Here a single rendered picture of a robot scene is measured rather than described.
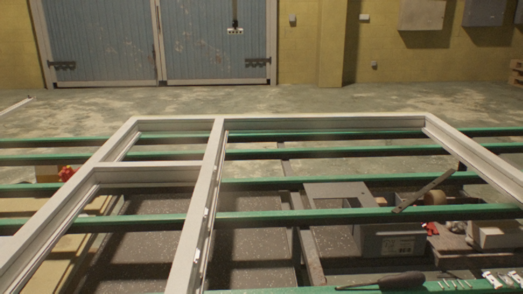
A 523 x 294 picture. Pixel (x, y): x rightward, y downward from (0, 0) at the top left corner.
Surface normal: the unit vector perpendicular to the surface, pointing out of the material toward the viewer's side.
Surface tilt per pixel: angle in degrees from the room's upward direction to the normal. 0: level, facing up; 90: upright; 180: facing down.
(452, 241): 0
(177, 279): 0
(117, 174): 90
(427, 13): 90
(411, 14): 90
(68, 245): 0
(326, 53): 90
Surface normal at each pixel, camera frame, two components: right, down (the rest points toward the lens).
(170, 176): 0.03, 0.37
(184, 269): 0.00, -0.93
